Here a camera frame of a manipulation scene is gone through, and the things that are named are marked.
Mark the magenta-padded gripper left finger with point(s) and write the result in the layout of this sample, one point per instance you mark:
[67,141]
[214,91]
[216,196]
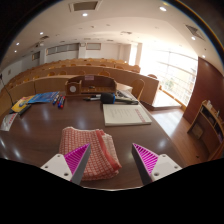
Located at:
[58,165]

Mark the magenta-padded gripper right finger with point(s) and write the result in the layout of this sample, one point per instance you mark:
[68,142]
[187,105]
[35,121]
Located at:
[165,165]

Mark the red white checkered towel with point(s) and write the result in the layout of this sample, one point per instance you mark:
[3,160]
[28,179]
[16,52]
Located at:
[101,155]

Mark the wooden shelf unit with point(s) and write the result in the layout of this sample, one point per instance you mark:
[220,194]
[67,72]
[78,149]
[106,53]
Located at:
[206,128]

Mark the red whiteboard marker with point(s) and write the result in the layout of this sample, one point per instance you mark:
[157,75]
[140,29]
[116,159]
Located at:
[62,102]

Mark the white paper notebook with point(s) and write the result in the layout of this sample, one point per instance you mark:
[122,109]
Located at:
[125,115]

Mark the black whiteboard eraser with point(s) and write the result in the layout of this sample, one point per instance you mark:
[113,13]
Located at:
[24,110]

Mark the white printed paper sheet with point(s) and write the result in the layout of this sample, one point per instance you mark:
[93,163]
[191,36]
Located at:
[8,121]

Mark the yellow booklet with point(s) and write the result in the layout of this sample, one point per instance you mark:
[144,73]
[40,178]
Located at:
[20,105]

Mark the black marker pen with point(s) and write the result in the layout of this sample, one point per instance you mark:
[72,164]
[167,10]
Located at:
[92,98]

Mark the wooden desk organizer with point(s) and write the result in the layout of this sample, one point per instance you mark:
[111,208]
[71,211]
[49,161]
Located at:
[72,88]

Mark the wooden chair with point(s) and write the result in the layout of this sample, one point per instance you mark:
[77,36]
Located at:
[137,88]

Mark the black handheld microphone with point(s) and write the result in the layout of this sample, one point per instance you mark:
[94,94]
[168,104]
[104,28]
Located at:
[107,98]

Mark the large bright window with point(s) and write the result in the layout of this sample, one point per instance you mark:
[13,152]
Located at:
[173,75]

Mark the rows of wooden lecture seats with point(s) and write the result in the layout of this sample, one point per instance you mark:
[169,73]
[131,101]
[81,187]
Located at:
[66,68]

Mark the round ceiling lights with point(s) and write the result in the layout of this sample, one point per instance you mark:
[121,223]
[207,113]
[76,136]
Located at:
[162,8]

